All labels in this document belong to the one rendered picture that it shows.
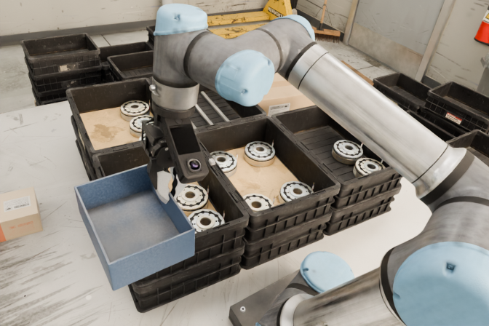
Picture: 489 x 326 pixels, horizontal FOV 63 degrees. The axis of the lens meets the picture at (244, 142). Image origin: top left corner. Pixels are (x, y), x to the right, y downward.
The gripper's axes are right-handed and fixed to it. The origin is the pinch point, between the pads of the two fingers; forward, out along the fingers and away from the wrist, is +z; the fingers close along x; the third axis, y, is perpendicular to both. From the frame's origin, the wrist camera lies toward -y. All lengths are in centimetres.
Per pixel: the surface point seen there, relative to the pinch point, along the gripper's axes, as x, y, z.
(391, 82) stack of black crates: -221, 111, 50
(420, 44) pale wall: -326, 166, 47
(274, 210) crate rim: -31.2, 3.1, 16.2
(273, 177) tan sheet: -47, 23, 25
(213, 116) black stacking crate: -46, 62, 25
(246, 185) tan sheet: -37, 23, 26
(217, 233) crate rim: -15.0, 3.6, 18.5
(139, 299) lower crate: 2.9, 5.4, 36.2
